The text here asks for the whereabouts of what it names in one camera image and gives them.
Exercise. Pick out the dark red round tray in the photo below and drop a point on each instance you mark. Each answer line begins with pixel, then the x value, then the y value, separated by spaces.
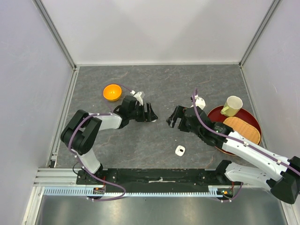
pixel 243 114

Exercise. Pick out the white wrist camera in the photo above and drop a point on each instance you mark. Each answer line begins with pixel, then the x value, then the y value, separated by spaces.
pixel 200 102
pixel 138 95

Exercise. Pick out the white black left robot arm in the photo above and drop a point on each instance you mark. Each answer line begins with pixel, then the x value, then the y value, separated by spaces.
pixel 80 133

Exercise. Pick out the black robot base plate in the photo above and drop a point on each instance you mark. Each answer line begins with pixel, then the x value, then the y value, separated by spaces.
pixel 164 180

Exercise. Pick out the pale yellow mug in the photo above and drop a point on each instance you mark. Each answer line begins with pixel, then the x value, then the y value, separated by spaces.
pixel 232 105

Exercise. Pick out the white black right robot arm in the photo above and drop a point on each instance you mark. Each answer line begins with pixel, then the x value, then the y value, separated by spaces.
pixel 278 174

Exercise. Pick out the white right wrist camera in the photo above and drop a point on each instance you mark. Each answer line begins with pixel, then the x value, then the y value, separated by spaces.
pixel 200 102

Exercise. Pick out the woven bamboo basket tray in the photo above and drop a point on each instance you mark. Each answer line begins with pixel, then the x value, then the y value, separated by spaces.
pixel 243 128

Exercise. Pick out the aluminium frame rail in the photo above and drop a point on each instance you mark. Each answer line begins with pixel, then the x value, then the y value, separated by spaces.
pixel 52 28

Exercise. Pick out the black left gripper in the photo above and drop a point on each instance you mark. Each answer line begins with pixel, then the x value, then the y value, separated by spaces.
pixel 147 116

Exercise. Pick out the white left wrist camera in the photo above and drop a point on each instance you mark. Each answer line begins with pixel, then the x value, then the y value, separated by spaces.
pixel 138 95

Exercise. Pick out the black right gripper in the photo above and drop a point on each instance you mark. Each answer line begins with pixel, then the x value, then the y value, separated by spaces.
pixel 178 112

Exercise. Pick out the light blue cable duct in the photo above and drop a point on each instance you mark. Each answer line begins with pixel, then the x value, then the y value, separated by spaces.
pixel 93 192

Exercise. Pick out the orange plastic bowl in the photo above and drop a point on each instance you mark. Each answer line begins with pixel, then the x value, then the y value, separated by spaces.
pixel 112 92

